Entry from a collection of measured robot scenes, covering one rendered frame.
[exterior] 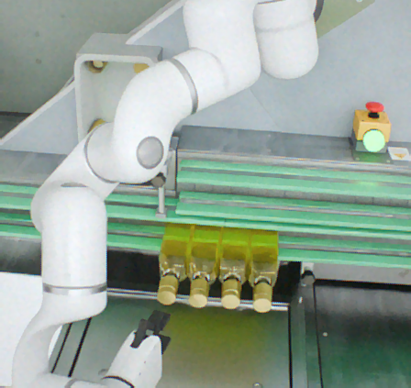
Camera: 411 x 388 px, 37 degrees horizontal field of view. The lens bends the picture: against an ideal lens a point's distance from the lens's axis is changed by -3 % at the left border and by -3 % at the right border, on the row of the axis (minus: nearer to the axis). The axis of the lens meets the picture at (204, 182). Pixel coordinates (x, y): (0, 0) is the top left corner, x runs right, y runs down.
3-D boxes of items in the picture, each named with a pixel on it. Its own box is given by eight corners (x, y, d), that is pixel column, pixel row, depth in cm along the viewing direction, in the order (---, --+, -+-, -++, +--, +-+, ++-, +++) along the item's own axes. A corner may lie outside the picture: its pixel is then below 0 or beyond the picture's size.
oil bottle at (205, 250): (197, 227, 139) (186, 288, 120) (197, 205, 136) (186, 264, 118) (222, 228, 139) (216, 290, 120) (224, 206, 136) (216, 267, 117)
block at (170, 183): (163, 173, 141) (159, 189, 134) (163, 135, 136) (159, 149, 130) (179, 174, 140) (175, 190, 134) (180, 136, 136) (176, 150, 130)
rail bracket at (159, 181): (159, 196, 135) (149, 228, 125) (160, 125, 127) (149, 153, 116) (172, 197, 135) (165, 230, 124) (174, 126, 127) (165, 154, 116)
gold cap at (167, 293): (160, 289, 118) (157, 304, 114) (160, 274, 116) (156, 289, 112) (179, 291, 118) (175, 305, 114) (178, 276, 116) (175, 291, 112)
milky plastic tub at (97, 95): (88, 135, 144) (78, 152, 137) (83, 41, 133) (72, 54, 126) (162, 139, 143) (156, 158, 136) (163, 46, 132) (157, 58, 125)
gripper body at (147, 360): (139, 429, 93) (168, 379, 103) (137, 383, 88) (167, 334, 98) (96, 415, 96) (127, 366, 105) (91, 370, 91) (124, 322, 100)
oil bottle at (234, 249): (224, 227, 138) (216, 289, 120) (225, 205, 136) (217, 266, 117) (249, 229, 138) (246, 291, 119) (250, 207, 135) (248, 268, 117)
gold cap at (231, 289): (221, 293, 117) (219, 308, 113) (222, 278, 115) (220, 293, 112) (240, 294, 117) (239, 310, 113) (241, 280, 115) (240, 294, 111)
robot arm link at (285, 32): (261, 57, 107) (260, 92, 93) (247, -17, 101) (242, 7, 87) (317, 48, 105) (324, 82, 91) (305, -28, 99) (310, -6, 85)
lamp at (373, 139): (361, 147, 132) (362, 153, 129) (364, 127, 130) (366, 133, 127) (382, 149, 132) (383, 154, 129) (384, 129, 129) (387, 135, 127)
